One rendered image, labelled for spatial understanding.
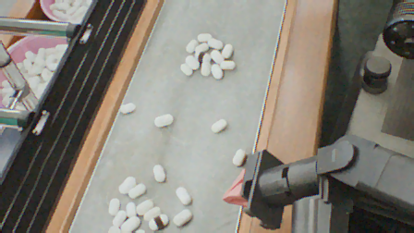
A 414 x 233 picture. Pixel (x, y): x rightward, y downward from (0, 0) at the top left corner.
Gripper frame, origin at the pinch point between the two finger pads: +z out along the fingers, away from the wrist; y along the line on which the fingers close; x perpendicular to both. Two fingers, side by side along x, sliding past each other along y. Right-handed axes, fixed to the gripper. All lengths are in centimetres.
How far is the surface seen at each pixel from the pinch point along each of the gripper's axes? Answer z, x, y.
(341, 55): 47, 74, -111
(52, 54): 48, -25, -34
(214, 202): 11.3, 5.9, -4.4
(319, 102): -2.0, 14.2, -28.2
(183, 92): 21.3, -2.4, -27.8
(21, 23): 5.2, -38.9, -8.2
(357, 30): 43, 77, -126
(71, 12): 49, -25, -48
